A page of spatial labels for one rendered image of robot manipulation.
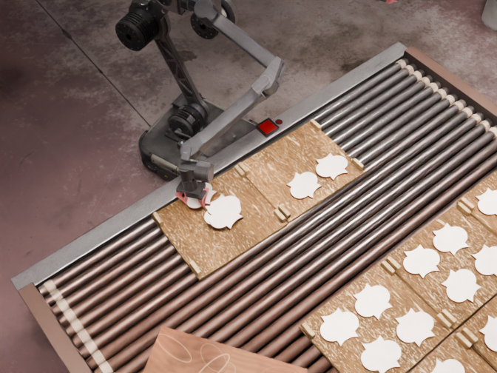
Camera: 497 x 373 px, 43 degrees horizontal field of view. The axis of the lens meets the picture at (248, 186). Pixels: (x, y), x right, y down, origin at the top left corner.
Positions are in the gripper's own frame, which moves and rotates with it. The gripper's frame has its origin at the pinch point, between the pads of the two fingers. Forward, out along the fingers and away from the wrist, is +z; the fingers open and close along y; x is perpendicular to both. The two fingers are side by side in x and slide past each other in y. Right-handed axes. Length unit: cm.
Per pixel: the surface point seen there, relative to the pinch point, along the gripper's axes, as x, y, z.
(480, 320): -8, 111, 23
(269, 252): -7.5, 32.8, 11.2
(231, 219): -2.6, 16.2, 2.3
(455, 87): 100, 85, 2
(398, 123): 73, 65, 6
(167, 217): -8.1, -8.7, 2.4
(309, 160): 38, 35, 3
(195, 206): -1.4, 0.9, 0.0
